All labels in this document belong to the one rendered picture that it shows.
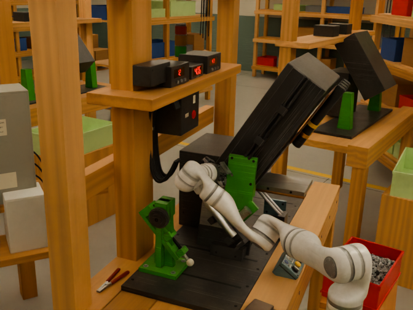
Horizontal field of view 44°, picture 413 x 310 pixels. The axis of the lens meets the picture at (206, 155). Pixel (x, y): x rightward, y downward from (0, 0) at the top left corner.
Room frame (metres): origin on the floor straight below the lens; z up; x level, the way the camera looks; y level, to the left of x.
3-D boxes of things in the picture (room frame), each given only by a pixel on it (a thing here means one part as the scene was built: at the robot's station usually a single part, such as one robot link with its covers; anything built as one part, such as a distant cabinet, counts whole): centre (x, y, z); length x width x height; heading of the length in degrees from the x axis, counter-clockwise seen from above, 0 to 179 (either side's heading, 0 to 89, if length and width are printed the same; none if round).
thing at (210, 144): (2.11, -0.03, 1.07); 0.30 x 0.18 x 0.34; 158
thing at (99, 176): (2.10, 0.23, 1.23); 1.30 x 0.05 x 0.09; 158
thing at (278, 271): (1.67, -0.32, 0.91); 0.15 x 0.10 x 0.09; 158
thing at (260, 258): (1.96, -0.11, 0.89); 1.10 x 0.42 x 0.02; 158
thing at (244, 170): (1.87, -0.14, 1.17); 0.13 x 0.12 x 0.20; 158
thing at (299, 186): (2.00, -0.24, 1.11); 0.39 x 0.16 x 0.03; 68
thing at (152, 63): (1.77, 0.20, 1.60); 0.15 x 0.07 x 0.07; 158
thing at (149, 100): (2.06, 0.13, 1.52); 0.90 x 0.25 x 0.04; 158
